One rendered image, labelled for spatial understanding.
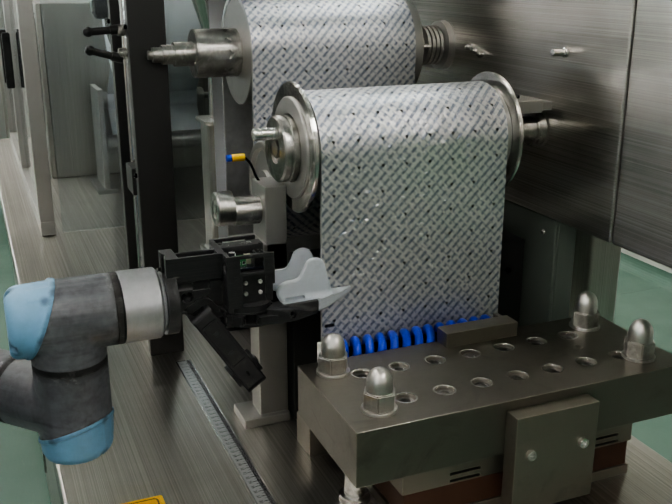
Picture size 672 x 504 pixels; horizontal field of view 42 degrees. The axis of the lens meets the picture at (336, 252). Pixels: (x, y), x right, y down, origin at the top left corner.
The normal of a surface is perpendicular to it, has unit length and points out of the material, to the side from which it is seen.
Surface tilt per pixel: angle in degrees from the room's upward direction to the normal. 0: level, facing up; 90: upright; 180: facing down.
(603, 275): 90
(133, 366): 0
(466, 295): 90
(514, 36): 90
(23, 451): 0
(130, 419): 0
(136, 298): 61
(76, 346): 90
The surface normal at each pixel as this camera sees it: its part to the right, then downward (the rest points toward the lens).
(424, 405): 0.00, -0.95
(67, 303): 0.32, -0.29
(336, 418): -0.92, 0.12
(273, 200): 0.38, 0.29
